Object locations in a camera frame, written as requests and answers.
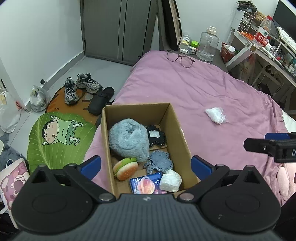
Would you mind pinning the burger plush toy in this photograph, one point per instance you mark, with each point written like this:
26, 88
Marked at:
124, 168

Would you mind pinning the printed shopping bag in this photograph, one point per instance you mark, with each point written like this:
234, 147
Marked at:
247, 68

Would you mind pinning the black monitor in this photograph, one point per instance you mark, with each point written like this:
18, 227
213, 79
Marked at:
285, 14

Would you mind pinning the blue tissue pack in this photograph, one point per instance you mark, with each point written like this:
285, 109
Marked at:
145, 184

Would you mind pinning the glass jar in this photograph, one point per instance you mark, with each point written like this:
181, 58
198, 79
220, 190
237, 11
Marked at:
185, 41

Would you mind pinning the fluffy blue-grey plush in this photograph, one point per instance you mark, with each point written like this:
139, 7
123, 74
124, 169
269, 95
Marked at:
128, 139

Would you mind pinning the blue-grey felt patch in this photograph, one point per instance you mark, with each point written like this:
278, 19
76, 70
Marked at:
159, 162

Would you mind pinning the pink bed sheet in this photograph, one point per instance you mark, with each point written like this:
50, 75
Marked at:
219, 88

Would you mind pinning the pink printed tote bag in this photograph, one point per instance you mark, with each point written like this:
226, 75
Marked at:
13, 183

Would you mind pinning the white keyboard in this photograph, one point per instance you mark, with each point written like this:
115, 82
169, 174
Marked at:
288, 38

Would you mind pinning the white desk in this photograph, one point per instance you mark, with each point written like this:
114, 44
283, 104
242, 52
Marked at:
272, 62

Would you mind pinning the brown cardboard box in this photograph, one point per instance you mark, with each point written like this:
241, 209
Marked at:
178, 139

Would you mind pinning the green lidded container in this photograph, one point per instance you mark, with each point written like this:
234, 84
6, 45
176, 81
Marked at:
194, 43

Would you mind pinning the white drawer organizer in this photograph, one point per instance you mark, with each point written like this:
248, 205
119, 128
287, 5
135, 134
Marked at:
244, 22

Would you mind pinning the black felt patch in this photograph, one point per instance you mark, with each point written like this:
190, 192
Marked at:
155, 135

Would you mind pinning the grey plastic bag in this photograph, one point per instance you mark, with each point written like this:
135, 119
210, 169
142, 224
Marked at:
39, 98

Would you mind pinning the grey door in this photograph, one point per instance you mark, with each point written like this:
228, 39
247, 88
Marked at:
120, 30

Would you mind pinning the black slipper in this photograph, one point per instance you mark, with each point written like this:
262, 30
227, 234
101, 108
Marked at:
100, 100

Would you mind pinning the red label water bottle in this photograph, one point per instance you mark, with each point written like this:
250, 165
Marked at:
263, 32

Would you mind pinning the grey fluffy cushion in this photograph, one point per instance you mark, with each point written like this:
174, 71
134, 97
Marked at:
9, 148

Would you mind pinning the clear large water jug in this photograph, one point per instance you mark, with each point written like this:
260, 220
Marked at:
208, 45

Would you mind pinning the green cartoon leaf rug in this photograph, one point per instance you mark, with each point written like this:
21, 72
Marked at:
62, 139

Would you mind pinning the woven basket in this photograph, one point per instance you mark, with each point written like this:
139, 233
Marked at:
260, 16

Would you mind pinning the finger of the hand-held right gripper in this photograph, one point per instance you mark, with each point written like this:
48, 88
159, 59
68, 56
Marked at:
277, 136
259, 145

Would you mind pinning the white cotton plastic bag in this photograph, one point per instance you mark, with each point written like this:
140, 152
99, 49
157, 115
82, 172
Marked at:
170, 180
216, 115

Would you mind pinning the red storage basket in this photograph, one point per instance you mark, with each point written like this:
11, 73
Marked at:
227, 52

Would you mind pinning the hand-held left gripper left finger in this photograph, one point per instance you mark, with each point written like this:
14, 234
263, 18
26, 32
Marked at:
91, 165

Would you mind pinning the white blanket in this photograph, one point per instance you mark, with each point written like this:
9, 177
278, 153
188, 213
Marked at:
290, 122

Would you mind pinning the dark-framed glasses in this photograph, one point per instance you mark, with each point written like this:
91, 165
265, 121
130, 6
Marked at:
180, 58

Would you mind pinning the black door stop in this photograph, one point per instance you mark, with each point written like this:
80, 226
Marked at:
42, 81

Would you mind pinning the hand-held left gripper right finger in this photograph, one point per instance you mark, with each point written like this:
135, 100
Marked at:
201, 168

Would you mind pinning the white charger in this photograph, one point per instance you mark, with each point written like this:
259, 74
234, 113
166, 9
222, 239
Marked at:
183, 50

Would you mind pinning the grey sneaker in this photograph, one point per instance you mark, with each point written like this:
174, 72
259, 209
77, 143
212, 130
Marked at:
70, 91
89, 83

